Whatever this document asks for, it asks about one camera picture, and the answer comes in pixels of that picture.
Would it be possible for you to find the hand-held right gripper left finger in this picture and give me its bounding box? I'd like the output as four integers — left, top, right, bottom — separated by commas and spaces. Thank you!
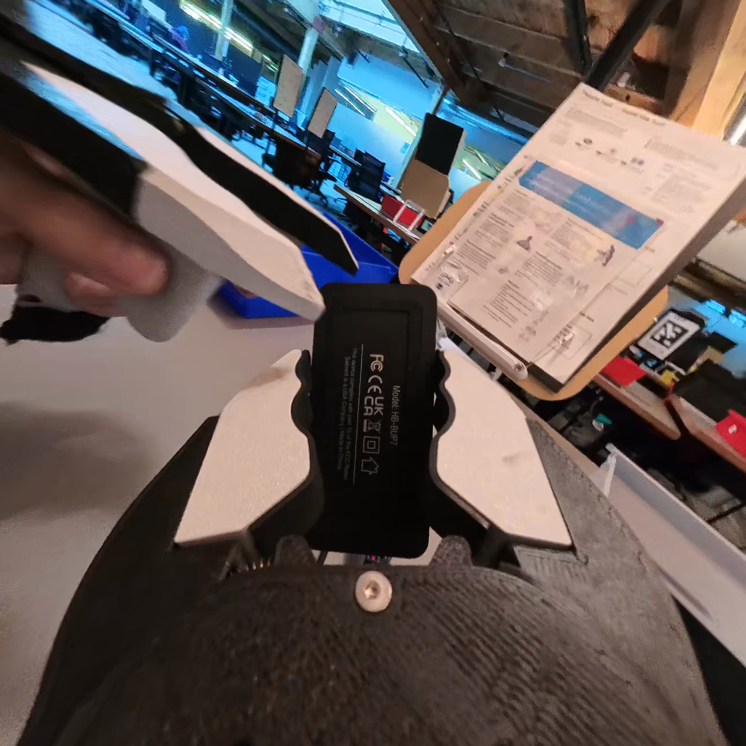
174, 349, 325, 549

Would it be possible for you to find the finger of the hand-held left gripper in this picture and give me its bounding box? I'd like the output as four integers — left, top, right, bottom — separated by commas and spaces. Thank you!
23, 61, 360, 321

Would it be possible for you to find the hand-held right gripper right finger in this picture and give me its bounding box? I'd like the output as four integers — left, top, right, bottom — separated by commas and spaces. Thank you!
430, 350, 575, 565

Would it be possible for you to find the small black labelled USB hub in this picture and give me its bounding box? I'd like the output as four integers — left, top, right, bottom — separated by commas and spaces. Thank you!
306, 282, 438, 559

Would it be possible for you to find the blue plastic bin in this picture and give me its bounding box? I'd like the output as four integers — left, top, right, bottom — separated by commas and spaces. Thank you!
216, 213, 400, 319

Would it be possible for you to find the light grey desk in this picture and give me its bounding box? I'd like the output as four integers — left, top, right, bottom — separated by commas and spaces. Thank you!
0, 256, 746, 746

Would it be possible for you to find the person's left hand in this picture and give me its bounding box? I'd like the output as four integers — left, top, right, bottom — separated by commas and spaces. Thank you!
0, 135, 170, 318

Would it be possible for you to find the dark background office chair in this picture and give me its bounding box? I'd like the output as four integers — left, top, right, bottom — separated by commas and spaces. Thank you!
262, 131, 337, 190

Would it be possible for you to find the long background table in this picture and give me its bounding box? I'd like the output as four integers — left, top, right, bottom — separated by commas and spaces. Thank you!
82, 0, 327, 176

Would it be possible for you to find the wooden background table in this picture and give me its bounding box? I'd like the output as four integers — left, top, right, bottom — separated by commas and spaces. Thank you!
593, 373, 683, 442

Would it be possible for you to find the white sign board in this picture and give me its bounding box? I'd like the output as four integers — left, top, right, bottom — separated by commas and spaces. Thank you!
307, 87, 339, 139
273, 54, 305, 119

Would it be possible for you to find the red plastic bin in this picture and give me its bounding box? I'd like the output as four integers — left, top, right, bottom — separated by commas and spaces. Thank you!
380, 195, 425, 232

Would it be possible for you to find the black white marker tag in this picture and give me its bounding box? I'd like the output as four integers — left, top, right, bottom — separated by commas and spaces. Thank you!
637, 308, 704, 360

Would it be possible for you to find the cardboard backed black panel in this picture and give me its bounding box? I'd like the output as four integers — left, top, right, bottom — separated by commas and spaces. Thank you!
398, 112, 467, 220

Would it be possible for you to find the document stand with papers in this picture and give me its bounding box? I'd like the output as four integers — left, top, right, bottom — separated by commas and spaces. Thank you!
411, 82, 746, 388

